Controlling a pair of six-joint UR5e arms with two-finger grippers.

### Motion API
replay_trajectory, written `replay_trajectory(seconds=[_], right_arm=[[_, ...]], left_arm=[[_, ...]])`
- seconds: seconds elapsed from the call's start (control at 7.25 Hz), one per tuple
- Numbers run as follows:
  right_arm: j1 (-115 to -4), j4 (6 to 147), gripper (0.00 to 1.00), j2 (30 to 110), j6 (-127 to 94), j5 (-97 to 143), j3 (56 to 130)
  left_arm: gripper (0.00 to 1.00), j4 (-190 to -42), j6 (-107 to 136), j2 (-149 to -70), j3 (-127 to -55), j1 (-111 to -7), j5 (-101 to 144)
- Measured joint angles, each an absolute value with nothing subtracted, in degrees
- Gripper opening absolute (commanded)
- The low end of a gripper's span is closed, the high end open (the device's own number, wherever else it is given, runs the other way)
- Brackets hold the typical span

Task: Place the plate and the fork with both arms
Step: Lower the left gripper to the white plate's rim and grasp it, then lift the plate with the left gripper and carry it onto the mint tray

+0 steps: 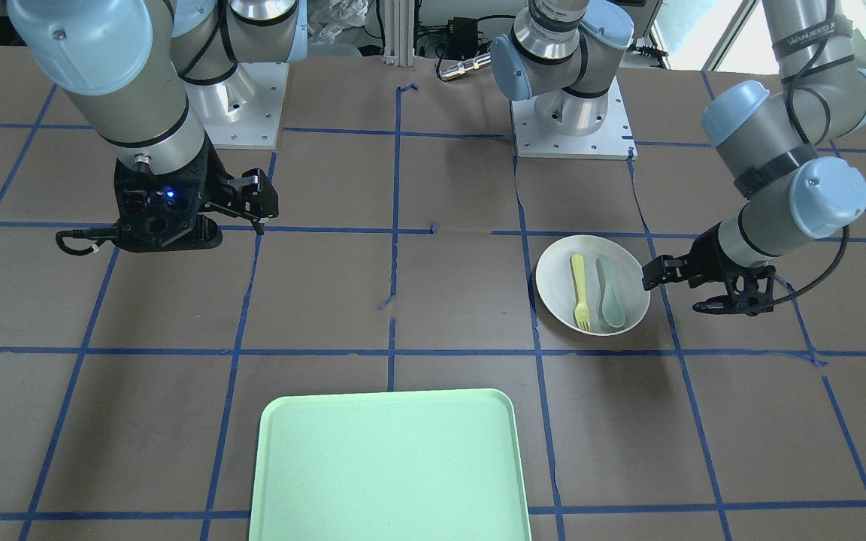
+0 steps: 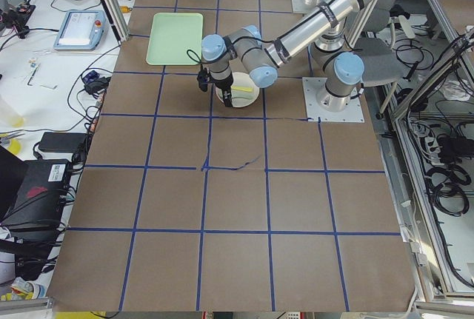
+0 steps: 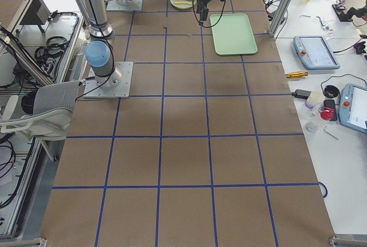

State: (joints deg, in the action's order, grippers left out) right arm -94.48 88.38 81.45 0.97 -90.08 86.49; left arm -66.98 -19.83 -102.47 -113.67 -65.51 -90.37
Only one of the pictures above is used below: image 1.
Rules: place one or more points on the green plastic spoon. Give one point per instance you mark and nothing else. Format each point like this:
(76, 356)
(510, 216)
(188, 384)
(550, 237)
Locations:
(611, 309)

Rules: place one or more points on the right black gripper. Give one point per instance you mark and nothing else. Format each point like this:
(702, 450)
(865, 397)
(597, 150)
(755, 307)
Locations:
(214, 181)

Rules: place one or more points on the yellow plastic fork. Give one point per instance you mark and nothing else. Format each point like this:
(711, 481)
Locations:
(582, 316)

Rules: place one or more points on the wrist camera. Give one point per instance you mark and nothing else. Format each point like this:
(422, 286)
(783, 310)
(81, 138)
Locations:
(154, 234)
(737, 294)

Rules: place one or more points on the light green tray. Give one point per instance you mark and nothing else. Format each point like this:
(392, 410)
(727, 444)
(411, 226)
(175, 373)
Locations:
(391, 465)

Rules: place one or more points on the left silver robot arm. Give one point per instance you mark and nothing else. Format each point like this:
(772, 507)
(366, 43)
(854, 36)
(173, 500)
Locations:
(570, 50)

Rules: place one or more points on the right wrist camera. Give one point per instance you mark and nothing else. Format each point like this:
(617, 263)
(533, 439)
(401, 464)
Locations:
(154, 234)

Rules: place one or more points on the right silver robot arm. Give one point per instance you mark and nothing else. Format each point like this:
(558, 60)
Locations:
(147, 76)

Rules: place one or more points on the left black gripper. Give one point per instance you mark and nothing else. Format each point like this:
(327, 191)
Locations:
(713, 254)

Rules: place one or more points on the aluminium frame post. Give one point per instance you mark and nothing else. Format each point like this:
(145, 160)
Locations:
(398, 23)

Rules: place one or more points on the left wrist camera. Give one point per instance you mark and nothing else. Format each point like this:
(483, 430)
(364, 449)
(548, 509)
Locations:
(737, 294)

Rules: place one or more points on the white round plate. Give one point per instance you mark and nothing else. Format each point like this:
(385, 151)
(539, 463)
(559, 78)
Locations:
(554, 282)

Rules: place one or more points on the black power brick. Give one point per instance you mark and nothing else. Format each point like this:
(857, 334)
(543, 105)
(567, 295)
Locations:
(462, 39)

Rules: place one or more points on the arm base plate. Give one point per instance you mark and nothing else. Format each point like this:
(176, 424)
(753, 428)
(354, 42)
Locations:
(562, 126)
(242, 112)

